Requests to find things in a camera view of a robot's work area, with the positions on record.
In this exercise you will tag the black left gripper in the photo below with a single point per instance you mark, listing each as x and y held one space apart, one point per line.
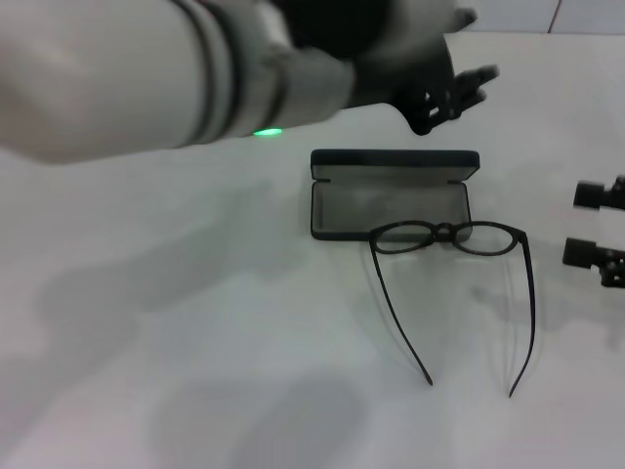
390 63

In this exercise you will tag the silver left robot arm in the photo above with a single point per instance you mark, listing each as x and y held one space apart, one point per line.
122 73

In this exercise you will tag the black glasses case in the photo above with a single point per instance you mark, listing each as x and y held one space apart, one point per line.
390 157

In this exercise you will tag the black glasses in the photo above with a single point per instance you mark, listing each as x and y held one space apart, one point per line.
526 240

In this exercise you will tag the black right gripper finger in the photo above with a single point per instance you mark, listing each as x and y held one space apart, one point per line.
581 253
591 194

